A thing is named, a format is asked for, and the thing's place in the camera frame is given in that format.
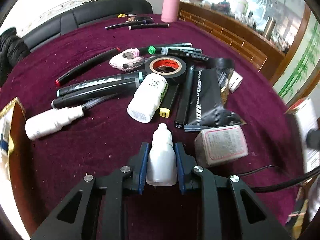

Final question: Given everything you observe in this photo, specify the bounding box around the far black pen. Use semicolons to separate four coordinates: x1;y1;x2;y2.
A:
105;20;146;30

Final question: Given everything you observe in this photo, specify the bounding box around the teal capped black marker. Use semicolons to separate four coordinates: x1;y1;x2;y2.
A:
56;70;147;97

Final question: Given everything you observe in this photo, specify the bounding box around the pink fluffy keychain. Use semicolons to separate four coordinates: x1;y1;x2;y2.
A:
109;48;143;71

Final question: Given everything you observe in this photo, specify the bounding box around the white pill bottle green label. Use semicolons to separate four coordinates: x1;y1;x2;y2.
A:
127;73;168;124

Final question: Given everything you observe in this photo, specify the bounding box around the yellow capped black marker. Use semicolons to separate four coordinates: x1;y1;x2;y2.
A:
159;84;180;118

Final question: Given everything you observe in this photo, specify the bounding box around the black cable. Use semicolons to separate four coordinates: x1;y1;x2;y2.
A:
235;164;320;194

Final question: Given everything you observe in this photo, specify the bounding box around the green capped black marker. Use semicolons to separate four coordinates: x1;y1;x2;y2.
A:
138;43;193;55

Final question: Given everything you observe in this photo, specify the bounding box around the blue capped black marker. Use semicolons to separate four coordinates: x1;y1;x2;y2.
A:
161;47;202;55

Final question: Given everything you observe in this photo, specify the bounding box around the far black marker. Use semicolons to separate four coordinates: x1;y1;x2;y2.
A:
128;23;170;30

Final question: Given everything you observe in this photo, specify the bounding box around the small white dropper bottle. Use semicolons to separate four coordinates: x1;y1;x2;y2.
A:
146;123;177;187

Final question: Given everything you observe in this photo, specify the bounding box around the pink thermos bottle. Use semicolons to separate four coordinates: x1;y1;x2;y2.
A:
161;0;180;23

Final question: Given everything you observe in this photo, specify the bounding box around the long black marker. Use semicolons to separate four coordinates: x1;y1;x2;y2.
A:
174;63;195;129

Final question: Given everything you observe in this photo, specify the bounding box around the red capped black marker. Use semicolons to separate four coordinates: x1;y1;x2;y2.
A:
55;47;120;87

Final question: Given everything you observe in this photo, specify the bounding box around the key bunch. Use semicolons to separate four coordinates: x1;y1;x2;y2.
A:
126;16;140;22

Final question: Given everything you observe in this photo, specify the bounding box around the white spray bottle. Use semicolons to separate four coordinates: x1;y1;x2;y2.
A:
25;106;84;140

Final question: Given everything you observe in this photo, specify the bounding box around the pink bordered white box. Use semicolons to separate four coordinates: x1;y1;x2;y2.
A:
194;125;248;167

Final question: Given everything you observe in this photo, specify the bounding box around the black leather sofa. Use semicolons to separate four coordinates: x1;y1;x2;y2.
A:
22;0;153;51

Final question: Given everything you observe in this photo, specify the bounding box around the wooden headboard brick pattern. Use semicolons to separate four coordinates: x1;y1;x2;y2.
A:
178;2;285;81

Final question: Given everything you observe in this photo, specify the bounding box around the black tape roll red core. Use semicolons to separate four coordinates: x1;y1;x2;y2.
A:
144;55;187;79

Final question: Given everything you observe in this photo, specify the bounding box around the yellow white object on sofa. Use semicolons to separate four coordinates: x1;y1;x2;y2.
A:
117;13;137;18

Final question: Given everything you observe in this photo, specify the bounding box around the black foil snack bag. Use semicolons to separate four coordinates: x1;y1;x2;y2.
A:
184;69;245;132

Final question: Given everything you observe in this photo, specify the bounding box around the maroon velvet cloth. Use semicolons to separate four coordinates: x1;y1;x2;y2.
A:
1;18;303;224

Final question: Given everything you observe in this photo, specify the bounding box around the dark grey marker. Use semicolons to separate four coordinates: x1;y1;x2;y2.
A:
51;79;140;109

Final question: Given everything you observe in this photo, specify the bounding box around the woman in black jacket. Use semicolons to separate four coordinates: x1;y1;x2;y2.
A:
0;27;30;87

